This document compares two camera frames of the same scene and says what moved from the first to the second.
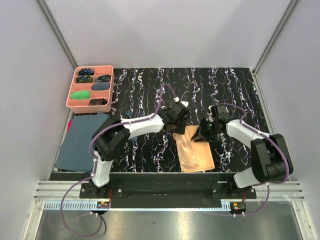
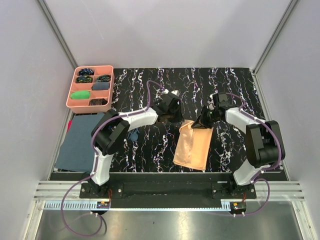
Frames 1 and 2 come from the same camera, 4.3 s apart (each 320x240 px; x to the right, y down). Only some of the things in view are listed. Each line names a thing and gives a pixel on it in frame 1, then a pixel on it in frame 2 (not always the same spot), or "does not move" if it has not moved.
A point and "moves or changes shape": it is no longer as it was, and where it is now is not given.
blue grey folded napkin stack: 74,154 does not move
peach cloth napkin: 194,156 moves or changes shape
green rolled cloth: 80,95 does not move
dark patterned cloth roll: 98,102 does not move
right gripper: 197,137 -> 201,122
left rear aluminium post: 59,34 does not move
